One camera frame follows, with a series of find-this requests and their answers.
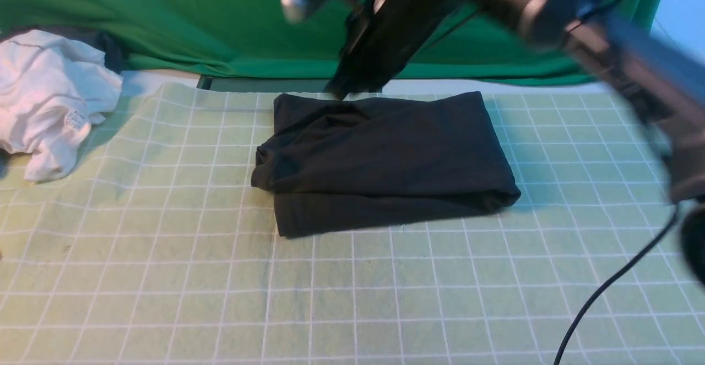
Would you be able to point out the green backdrop cloth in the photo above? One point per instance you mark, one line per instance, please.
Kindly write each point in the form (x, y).
(250, 38)

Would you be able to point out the white crumpled shirt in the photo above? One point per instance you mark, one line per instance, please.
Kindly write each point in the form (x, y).
(53, 91)

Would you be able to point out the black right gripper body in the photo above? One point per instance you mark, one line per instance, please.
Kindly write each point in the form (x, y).
(385, 37)

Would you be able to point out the dark garment under white shirt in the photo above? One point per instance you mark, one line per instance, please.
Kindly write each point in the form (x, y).
(99, 39)

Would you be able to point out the blue crumpled garment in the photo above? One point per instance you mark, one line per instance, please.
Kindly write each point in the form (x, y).
(4, 163)

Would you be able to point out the dark gray long-sleeve shirt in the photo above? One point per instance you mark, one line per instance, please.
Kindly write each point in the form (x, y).
(345, 165)

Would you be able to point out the dark green metal bar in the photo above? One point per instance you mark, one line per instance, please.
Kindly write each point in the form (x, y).
(244, 84)

